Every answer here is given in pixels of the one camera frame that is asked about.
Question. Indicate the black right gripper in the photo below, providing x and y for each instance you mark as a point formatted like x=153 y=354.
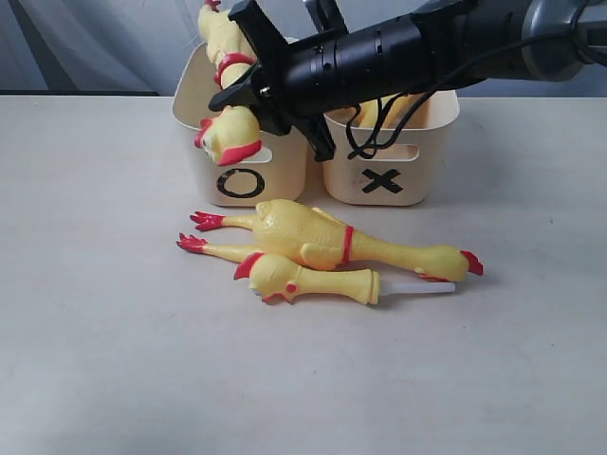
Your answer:
x=293 y=85

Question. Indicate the headless yellow rubber chicken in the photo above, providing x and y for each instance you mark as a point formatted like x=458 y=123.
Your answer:
x=370 y=111

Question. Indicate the large yellow rubber chicken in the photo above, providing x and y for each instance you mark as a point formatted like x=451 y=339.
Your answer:
x=314 y=238

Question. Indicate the severed rubber chicken head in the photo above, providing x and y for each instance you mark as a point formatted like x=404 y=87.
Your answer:
x=271 y=276

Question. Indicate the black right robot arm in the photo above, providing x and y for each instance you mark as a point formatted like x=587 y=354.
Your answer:
x=442 y=45

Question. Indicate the cream bin marked O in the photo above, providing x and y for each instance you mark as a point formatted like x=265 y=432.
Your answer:
x=277 y=171

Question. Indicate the cream bin marked X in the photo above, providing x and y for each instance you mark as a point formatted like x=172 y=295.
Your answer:
x=400 y=175

